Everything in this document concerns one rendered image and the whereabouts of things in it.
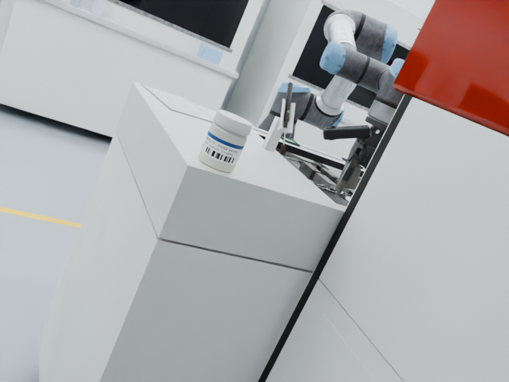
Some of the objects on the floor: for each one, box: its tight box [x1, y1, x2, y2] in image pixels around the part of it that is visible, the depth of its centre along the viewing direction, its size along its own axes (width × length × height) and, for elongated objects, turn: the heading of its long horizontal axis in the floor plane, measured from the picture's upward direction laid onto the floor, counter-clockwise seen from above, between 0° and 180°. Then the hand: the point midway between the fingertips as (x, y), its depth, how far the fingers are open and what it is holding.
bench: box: [0, 0, 264, 138], centre depth 415 cm, size 108×180×200 cm, turn 59°
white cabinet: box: [39, 131, 313, 382], centre depth 151 cm, size 64×96×82 cm, turn 59°
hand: (336, 189), depth 131 cm, fingers closed
